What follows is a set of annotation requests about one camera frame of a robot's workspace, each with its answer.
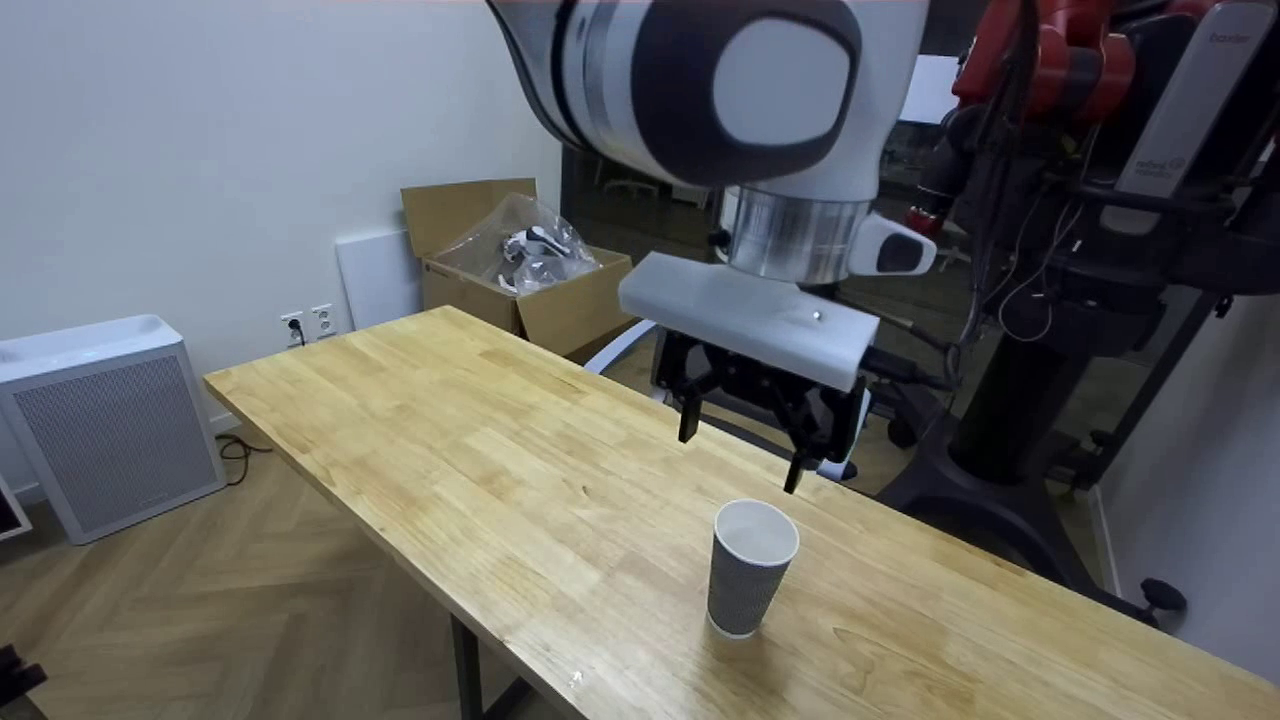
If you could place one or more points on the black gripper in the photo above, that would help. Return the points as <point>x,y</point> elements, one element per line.
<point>818,420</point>

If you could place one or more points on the grey paper cup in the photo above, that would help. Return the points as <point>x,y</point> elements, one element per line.
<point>752,548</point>

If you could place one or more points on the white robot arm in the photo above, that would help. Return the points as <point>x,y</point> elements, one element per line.
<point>782,106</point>

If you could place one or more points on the open cardboard box with plastic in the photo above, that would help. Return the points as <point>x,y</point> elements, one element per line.
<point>506,258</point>

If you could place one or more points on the black table leg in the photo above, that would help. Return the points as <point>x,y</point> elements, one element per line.
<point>466,663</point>

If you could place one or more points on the white air purifier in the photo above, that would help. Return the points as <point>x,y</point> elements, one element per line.
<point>105,420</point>

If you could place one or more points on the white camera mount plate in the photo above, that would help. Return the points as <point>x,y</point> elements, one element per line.
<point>752,319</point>

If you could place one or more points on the white wall panel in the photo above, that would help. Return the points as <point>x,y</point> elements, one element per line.
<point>376,278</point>

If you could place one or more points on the red black robot on pedestal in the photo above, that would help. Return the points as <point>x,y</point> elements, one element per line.
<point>1100,153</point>

